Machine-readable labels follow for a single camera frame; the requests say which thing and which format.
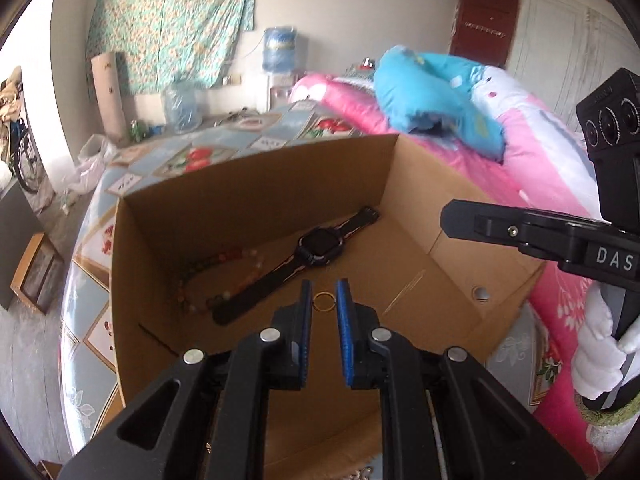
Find multicolour bead necklace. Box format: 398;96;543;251
176;245;266;316

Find purple black smart watch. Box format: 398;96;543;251
209;206;380;326

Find right white gloved hand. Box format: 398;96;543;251
570;282;639;401

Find pink floral quilt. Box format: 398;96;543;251
288;64;637;476

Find white wardrobe doors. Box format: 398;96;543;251
506;0;639;131

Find fruit pattern tablecloth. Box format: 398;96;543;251
61;102;378;462

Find brown cardboard box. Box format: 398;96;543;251
110;131;547;480

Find dark red door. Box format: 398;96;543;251
449;0;520;68

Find blue rolled blanket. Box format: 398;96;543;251
373;46;506;162

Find small wooden stool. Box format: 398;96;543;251
11;232;64;314

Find dark grey cabinet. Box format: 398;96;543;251
0;179;42;310

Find white plastic bag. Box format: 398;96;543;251
65;134;118;195

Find empty clear water bottle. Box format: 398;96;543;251
162;79;203;134

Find white water dispenser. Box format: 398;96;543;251
267;72;300;110

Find blue water dispenser bottle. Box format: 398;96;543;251
262;26;297;74

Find beige cardboard tube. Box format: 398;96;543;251
91;52;128;146

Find pile of clothes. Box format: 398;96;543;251
0;66;23;131

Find green floral wall cloth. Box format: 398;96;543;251
86;0;255;96

